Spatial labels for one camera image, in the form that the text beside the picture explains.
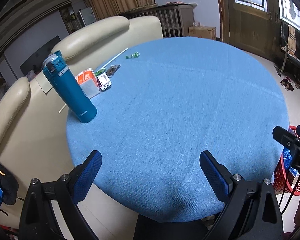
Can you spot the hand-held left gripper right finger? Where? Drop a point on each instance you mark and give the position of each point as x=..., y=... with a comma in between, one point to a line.
x=215, y=177

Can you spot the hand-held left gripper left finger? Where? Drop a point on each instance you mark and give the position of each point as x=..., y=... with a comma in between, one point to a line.
x=86, y=177

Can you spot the red plastic basket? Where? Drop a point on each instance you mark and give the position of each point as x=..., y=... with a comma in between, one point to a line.
x=280, y=180

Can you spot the black stool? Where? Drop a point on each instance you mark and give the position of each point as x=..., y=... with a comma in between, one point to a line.
x=170, y=230

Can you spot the cream leather sofa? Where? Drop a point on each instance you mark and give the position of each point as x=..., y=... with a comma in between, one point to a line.
x=27, y=130

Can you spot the blue round tablecloth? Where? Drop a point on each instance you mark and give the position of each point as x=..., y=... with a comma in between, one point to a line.
x=177, y=105

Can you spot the blue thermos bottle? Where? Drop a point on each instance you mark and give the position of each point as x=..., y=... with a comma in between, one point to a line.
x=72, y=95

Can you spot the orange and grey box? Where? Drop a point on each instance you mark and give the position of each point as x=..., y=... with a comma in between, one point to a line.
x=90, y=86

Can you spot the plaid towel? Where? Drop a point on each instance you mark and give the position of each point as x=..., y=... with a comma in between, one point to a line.
x=291, y=40

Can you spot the white and pink box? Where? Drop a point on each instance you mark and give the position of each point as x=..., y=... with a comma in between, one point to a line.
x=104, y=81

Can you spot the green candy wrapper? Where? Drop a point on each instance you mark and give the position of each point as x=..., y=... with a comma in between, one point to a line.
x=100, y=72
x=132, y=55

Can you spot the dark snack packet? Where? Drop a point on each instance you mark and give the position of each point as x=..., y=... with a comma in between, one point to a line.
x=113, y=70

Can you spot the wooden stained-glass door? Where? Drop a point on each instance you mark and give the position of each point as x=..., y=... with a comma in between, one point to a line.
x=247, y=30

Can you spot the pile of packaged goods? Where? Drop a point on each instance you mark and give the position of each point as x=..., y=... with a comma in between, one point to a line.
x=31, y=76

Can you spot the long white stick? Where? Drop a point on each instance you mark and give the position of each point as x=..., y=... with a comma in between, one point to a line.
x=117, y=55

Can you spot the black flat television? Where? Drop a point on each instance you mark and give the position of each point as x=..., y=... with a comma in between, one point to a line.
x=40, y=55

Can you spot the brown cardboard box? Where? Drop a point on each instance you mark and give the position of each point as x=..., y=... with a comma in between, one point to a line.
x=202, y=33

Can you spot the clear glass bowl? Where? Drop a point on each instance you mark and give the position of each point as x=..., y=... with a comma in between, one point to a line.
x=196, y=24

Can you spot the wooden display cabinet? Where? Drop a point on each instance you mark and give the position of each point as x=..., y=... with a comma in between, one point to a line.
x=70, y=20

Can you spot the white standing air conditioner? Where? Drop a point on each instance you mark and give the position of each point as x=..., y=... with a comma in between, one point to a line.
x=87, y=16

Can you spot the grey wooden baby crib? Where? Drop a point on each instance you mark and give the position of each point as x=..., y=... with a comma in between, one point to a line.
x=170, y=20

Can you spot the pink cloth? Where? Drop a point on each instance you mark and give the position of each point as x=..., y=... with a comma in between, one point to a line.
x=177, y=3

